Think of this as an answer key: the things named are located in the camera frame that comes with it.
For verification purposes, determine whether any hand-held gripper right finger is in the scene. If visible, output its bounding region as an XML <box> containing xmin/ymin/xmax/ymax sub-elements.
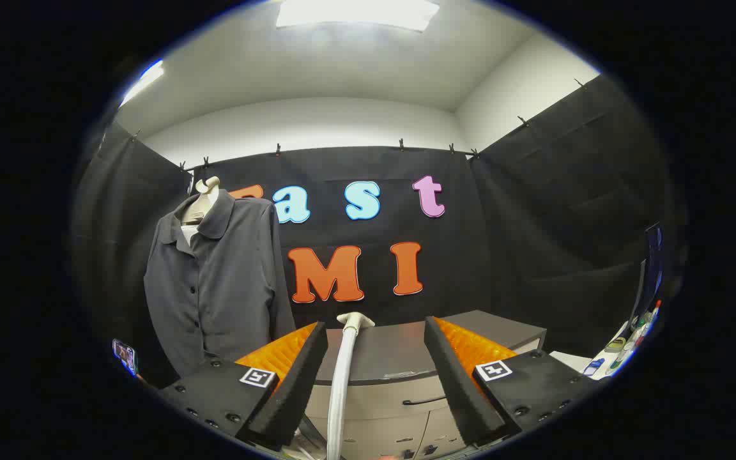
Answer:
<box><xmin>424</xmin><ymin>316</ymin><xmax>599</xmax><ymax>448</ymax></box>

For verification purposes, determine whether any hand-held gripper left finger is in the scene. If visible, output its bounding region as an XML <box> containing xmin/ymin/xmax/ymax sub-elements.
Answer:
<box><xmin>157</xmin><ymin>321</ymin><xmax>329</xmax><ymax>451</ymax></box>

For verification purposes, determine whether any dark grey button shirt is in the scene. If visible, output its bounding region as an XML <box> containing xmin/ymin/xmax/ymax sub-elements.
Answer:
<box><xmin>143</xmin><ymin>189</ymin><xmax>297</xmax><ymax>379</ymax></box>

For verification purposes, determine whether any cream garment hanger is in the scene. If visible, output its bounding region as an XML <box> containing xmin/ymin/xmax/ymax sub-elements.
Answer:
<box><xmin>180</xmin><ymin>176</ymin><xmax>220</xmax><ymax>226</ymax></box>

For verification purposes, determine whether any grey top drawer cabinet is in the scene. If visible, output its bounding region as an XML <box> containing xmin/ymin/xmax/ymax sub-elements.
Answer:
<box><xmin>304</xmin><ymin>310</ymin><xmax>548</xmax><ymax>460</ymax></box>

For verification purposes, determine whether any white side table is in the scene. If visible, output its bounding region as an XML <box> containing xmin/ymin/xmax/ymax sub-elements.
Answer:
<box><xmin>550</xmin><ymin>300</ymin><xmax>663</xmax><ymax>382</ymax></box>

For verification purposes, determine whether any smartphone with lit screen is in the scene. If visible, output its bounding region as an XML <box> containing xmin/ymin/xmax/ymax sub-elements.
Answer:
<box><xmin>111</xmin><ymin>339</ymin><xmax>139</xmax><ymax>378</ymax></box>

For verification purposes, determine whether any black backdrop cloth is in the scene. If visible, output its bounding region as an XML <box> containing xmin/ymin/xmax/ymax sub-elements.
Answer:
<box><xmin>71</xmin><ymin>73</ymin><xmax>685</xmax><ymax>390</ymax></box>

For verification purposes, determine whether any dark computer monitor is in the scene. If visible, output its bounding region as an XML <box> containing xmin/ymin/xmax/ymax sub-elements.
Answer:
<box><xmin>636</xmin><ymin>222</ymin><xmax>664</xmax><ymax>320</ymax></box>

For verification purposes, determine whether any row of black cloth clips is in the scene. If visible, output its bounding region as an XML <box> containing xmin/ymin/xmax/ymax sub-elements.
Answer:
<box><xmin>130</xmin><ymin>78</ymin><xmax>587</xmax><ymax>172</ymax></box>

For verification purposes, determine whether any narrow ceiling light panel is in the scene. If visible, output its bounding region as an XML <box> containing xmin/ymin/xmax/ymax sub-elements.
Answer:
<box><xmin>119</xmin><ymin>59</ymin><xmax>165</xmax><ymax>107</ymax></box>

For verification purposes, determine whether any large ceiling light panel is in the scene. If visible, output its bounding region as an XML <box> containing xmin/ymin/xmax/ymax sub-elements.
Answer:
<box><xmin>275</xmin><ymin>0</ymin><xmax>440</xmax><ymax>33</ymax></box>

